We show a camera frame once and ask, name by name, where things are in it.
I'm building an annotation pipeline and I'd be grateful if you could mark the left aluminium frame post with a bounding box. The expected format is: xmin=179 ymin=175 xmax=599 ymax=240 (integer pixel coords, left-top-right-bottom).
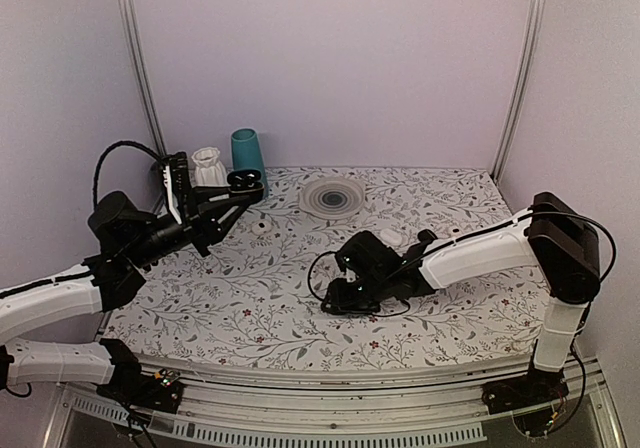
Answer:
xmin=118 ymin=0 xmax=167 ymax=155

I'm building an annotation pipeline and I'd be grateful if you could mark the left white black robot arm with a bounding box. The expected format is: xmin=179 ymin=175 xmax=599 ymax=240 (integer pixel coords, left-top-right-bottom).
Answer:
xmin=1 ymin=182 xmax=264 ymax=402

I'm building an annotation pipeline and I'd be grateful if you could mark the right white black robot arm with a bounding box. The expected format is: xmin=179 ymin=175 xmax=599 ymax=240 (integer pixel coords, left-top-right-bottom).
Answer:
xmin=320 ymin=192 xmax=607 ymax=404

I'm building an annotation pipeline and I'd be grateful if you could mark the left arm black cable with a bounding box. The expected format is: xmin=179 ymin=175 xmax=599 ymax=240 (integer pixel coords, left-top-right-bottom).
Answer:
xmin=91 ymin=140 xmax=169 ymax=209

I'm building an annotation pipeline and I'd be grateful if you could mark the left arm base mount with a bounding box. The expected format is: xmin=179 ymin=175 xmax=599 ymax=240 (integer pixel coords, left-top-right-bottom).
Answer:
xmin=96 ymin=369 xmax=185 ymax=414

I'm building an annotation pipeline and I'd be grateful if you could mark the white oval earbud case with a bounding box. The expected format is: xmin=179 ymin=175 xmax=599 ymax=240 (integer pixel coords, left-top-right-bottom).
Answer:
xmin=380 ymin=228 xmax=403 ymax=246

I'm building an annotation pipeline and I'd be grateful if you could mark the teal vase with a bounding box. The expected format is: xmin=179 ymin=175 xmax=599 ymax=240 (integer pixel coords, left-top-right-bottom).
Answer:
xmin=231 ymin=127 xmax=269 ymax=198

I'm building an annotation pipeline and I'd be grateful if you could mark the aluminium front rail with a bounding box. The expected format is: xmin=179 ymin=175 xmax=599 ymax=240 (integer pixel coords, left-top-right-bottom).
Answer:
xmin=43 ymin=357 xmax=628 ymax=447

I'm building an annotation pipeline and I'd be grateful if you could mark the aluminium frame post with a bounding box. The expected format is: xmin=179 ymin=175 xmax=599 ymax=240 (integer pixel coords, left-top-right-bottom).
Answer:
xmin=491 ymin=0 xmax=546 ymax=185
xmin=118 ymin=0 xmax=167 ymax=155

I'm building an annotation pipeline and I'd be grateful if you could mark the white ribbed vase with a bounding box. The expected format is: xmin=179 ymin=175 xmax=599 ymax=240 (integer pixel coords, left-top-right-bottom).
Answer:
xmin=192 ymin=147 xmax=227 ymax=187

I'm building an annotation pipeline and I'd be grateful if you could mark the right aluminium frame post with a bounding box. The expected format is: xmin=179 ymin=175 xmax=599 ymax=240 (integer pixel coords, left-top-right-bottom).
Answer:
xmin=491 ymin=0 xmax=546 ymax=185

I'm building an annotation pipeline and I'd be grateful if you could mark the black earbud charging case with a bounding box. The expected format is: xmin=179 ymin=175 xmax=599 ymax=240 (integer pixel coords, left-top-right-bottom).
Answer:
xmin=227 ymin=169 xmax=264 ymax=193

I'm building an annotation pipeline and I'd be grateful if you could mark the spiral patterned plate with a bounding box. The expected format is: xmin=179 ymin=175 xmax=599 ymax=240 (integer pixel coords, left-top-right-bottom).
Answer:
xmin=299 ymin=177 xmax=366 ymax=220

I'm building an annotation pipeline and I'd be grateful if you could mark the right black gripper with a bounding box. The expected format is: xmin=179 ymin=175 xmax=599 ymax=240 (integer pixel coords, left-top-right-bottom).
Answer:
xmin=321 ymin=272 xmax=391 ymax=317

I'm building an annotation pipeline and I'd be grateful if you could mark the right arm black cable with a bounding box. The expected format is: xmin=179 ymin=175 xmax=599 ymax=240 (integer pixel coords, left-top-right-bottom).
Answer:
xmin=307 ymin=210 xmax=617 ymax=319

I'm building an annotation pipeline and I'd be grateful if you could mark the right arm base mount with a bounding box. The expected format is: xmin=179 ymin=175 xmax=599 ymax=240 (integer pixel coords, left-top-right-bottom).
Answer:
xmin=481 ymin=370 xmax=569 ymax=438

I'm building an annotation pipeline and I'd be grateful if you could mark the floral tablecloth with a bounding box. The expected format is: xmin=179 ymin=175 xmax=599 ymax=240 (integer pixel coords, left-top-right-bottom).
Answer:
xmin=104 ymin=167 xmax=549 ymax=372

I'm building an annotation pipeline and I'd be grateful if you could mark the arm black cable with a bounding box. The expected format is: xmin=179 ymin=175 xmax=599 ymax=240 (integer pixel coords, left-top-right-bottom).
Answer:
xmin=307 ymin=210 xmax=617 ymax=319
xmin=91 ymin=140 xmax=169 ymax=209

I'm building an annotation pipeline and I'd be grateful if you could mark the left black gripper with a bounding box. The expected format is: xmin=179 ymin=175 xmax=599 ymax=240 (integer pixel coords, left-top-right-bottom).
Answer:
xmin=125 ymin=185 xmax=250 ymax=268

